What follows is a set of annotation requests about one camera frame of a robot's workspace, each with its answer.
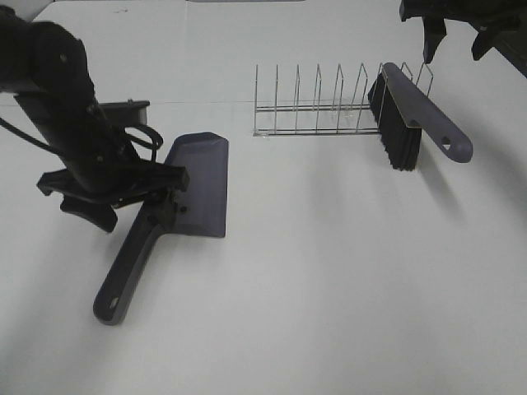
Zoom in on grey hand brush black bristles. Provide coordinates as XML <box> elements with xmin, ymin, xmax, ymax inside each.
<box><xmin>368</xmin><ymin>63</ymin><xmax>473</xmax><ymax>171</ymax></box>

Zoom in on grey plastic dustpan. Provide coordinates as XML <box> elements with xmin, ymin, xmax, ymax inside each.
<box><xmin>93</xmin><ymin>132</ymin><xmax>229</xmax><ymax>326</ymax></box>

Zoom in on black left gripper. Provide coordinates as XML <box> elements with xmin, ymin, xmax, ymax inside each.
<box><xmin>37</xmin><ymin>158</ymin><xmax>190</xmax><ymax>233</ymax></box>

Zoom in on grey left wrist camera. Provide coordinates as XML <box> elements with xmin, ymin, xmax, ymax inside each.
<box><xmin>100</xmin><ymin>100</ymin><xmax>151</xmax><ymax>127</ymax></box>

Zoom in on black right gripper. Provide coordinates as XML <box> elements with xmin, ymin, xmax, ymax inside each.
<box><xmin>399</xmin><ymin>0</ymin><xmax>526</xmax><ymax>64</ymax></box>

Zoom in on chrome wire dish rack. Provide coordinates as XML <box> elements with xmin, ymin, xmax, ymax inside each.
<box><xmin>251</xmin><ymin>61</ymin><xmax>434</xmax><ymax>138</ymax></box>

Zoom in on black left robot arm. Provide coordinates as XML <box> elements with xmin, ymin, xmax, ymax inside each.
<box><xmin>1</xmin><ymin>5</ymin><xmax>190</xmax><ymax>232</ymax></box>

